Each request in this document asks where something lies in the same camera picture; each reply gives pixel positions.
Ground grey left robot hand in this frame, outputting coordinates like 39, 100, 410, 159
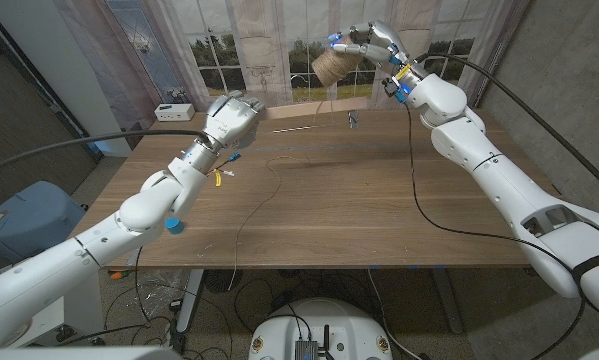
202, 90, 266, 150

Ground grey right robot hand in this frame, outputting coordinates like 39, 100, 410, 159
327, 20, 425, 91

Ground jute twine spool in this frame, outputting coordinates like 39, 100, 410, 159
311, 35, 364, 87

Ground wooden stick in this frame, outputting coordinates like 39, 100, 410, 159
263, 74, 369, 135

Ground jute twine strand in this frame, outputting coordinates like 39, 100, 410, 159
227, 84, 336, 291

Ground white power strip box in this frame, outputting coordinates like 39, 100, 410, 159
153, 103, 196, 123

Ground printed window backdrop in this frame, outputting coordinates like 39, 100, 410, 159
53, 0, 530, 112

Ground black floor fan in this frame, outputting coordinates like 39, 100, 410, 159
203, 269, 243, 295

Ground white table leg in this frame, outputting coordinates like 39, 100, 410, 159
176, 269, 205, 334

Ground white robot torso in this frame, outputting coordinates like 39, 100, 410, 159
248, 298, 394, 360

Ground blue plastic bin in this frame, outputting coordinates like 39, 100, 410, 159
0, 180, 88, 264

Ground small grey electronics box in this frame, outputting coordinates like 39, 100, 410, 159
293, 324, 336, 360

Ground white low platform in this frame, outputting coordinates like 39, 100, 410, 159
8, 287, 105, 349

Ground grey table leg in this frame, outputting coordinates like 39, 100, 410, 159
431, 268, 464, 335

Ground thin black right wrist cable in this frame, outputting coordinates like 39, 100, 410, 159
403, 102, 588, 360

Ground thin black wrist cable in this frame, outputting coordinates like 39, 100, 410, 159
403, 102, 588, 360
53, 246, 173, 346

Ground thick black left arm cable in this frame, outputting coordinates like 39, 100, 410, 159
0, 129, 211, 176

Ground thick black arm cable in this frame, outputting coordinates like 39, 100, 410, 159
416, 52, 599, 201
0, 129, 211, 176

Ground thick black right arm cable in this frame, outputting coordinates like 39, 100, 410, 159
416, 52, 599, 201

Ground thin black left wrist cable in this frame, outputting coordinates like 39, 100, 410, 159
53, 246, 173, 346

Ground white floor cable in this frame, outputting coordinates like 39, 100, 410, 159
367, 268, 425, 360

